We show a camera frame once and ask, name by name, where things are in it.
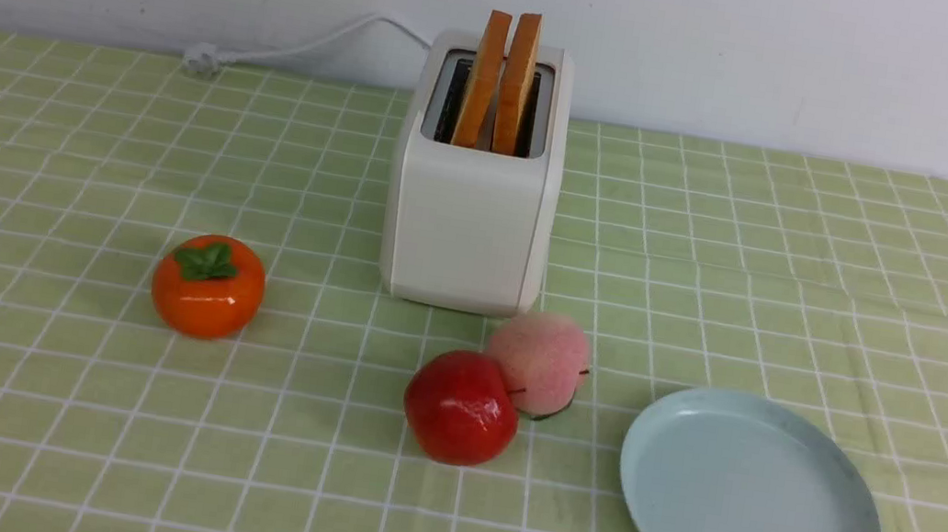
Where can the toast slice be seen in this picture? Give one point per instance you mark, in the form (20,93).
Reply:
(482,80)
(516,83)

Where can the white two-slot toaster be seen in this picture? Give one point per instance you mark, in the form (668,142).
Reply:
(468,229)

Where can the pink peach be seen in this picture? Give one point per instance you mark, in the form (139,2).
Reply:
(545,357)

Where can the red apple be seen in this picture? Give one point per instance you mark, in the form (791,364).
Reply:
(459,409)

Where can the orange persimmon with green leaf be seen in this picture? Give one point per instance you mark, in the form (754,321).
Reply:
(208,287)

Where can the light blue round plate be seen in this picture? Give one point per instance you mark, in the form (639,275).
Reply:
(714,460)

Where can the green checkered tablecloth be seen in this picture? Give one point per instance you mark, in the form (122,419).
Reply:
(689,262)

